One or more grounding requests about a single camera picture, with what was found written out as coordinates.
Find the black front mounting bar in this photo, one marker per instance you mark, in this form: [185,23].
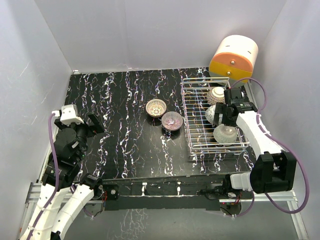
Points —
[171,192]

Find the blue patterned white bowl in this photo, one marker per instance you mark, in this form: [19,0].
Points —
[215,95]

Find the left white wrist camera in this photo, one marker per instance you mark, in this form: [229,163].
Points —
[68,115]

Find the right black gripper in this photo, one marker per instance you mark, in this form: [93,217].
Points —
[221,109]

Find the green patterned white bowl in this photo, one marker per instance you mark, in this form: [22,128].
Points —
[225,135]

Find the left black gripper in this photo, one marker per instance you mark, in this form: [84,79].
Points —
[97,123]

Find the white orange patterned bowl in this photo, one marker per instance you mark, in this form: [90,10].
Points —
[156,108]

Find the white wire dish rack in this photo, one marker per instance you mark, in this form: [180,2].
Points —
[204,134]

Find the cream orange yellow drawer cabinet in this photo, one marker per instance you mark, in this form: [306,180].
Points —
[235,59]

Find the purple striped bowl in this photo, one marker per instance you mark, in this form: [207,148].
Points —
[172,121]

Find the red white patterned bowl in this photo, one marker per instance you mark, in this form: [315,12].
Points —
[210,114]

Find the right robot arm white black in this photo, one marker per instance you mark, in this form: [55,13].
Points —
[274,169]

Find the aluminium frame rail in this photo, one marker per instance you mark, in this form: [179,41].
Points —
[286,201]

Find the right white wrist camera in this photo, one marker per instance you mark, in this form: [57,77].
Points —
[243,94]

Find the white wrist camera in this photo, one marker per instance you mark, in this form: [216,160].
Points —
[68,115]
[243,94]

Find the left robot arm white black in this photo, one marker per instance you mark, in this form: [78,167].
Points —
[52,218]

